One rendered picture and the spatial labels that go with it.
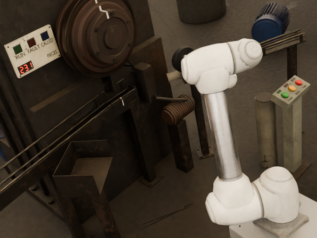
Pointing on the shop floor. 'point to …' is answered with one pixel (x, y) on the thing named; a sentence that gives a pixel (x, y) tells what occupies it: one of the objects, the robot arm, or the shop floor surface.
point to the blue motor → (271, 22)
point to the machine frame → (78, 101)
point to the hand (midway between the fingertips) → (183, 56)
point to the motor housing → (179, 131)
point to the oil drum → (200, 10)
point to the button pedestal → (292, 126)
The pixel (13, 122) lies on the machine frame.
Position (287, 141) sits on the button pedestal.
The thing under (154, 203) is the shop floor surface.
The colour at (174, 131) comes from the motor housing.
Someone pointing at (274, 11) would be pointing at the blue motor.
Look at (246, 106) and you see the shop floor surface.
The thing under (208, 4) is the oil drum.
